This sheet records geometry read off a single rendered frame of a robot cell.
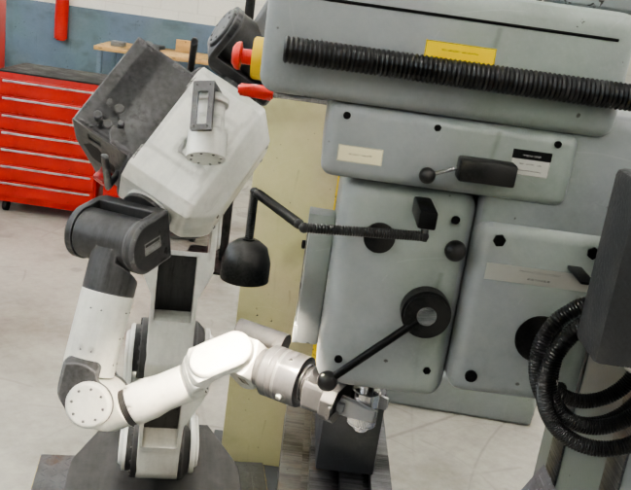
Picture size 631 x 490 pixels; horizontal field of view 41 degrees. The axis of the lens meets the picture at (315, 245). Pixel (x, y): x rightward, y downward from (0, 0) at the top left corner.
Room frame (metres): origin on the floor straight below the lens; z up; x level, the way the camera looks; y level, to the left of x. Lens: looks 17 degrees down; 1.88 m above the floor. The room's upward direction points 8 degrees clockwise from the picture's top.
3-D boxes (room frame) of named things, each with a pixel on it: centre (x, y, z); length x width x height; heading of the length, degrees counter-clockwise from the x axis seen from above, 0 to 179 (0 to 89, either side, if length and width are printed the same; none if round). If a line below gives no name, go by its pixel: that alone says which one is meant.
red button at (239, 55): (1.23, 0.14, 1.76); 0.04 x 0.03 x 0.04; 1
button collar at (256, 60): (1.23, 0.12, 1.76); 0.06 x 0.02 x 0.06; 1
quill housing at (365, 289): (1.24, -0.12, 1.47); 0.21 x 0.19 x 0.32; 1
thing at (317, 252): (1.24, 0.00, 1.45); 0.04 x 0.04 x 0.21; 1
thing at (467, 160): (1.10, -0.18, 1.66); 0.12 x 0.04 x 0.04; 91
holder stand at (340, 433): (1.65, -0.12, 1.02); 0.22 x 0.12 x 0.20; 3
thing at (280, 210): (1.10, 0.05, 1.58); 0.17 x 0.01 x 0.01; 28
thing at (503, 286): (1.24, -0.31, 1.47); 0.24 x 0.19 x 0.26; 1
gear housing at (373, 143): (1.24, -0.16, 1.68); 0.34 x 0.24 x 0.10; 91
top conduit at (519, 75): (1.09, -0.15, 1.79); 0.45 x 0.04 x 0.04; 91
